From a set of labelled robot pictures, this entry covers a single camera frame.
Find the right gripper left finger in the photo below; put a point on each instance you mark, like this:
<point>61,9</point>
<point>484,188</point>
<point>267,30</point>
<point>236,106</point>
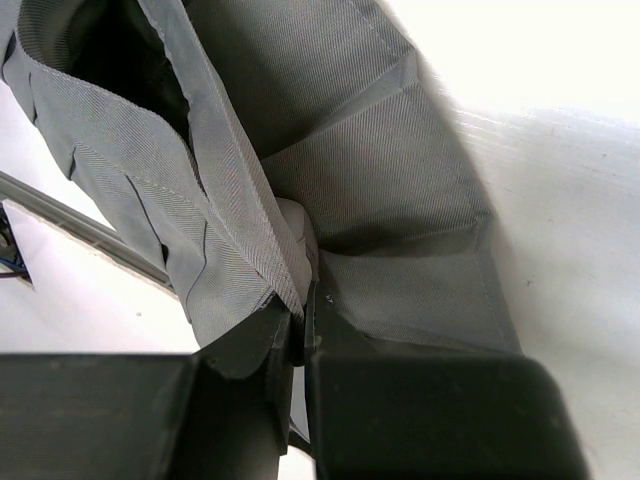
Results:
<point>220,413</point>

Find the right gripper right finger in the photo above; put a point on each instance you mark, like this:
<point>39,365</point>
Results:
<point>382,410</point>

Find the grey pleated skirt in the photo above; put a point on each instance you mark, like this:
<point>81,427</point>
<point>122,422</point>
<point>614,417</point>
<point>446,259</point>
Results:
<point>252,148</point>

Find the aluminium table rail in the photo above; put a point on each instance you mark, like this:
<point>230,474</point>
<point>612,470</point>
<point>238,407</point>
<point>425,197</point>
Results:
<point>82,227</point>

